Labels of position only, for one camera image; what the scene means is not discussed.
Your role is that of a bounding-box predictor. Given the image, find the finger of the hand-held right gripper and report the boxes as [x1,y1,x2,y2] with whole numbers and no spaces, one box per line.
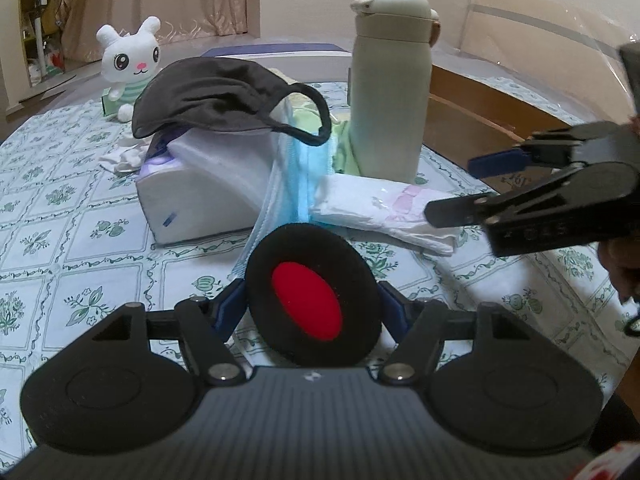
[424,160,593,229]
[467,129,593,179]

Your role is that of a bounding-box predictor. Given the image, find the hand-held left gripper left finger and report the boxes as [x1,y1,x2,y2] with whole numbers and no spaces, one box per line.
[92,279,249,387]

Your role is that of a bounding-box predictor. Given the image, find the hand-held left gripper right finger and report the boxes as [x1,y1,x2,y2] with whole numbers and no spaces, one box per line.
[377,279,533,387]

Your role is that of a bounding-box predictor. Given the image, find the brown cardboard box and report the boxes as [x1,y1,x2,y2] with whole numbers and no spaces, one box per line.
[422,64,587,196]

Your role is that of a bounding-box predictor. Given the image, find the white sanitary pad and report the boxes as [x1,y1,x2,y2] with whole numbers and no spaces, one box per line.
[310,175,463,257]

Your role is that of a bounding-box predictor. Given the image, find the black round pad red centre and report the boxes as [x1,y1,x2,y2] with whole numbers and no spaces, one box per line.
[244,223,393,367]

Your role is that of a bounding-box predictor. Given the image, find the light green cloth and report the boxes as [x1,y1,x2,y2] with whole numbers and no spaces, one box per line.
[332,122,369,177]

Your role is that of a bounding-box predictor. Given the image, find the blue surgical face masks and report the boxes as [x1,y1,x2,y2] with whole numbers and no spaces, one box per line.
[227,105,337,281]

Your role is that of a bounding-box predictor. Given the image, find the black cloth face mask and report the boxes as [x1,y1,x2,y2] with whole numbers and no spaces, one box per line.
[131,57,333,147]

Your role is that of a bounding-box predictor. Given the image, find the person's right hand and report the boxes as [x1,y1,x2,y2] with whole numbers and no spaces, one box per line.
[597,237,640,311]

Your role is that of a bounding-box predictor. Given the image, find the purple white tissue pack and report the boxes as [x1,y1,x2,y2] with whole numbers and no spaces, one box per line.
[136,125,287,247]

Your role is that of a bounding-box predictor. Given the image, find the pale green thermos bottle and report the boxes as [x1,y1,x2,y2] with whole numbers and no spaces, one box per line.
[348,0,443,184]

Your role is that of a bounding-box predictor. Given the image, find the clear plastic sheet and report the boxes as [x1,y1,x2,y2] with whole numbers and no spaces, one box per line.
[431,0,640,128]

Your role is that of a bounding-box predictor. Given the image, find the floral printed sheet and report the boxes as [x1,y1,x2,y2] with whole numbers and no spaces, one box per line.
[0,79,632,463]

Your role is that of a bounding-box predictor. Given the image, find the yellow towel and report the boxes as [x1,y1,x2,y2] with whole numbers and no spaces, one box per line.
[267,66,351,132]

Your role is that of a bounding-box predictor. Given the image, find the crumpled white cloth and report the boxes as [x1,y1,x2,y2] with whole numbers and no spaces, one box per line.
[97,132,151,177]

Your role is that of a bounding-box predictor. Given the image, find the flat white and blue box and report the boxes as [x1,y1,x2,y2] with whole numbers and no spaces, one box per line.
[200,42,353,84]

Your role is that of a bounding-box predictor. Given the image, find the small green box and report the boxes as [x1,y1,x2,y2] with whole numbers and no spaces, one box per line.
[101,87,124,119]

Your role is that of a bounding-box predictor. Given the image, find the white rabbit plush toy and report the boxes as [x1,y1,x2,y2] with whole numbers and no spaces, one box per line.
[96,16,162,122]

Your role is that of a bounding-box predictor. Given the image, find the red and white printed cloth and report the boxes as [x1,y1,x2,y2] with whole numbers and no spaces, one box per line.
[574,439,640,480]

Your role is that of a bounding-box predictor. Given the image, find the cluttered shelf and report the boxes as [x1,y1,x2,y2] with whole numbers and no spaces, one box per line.
[17,0,70,87]

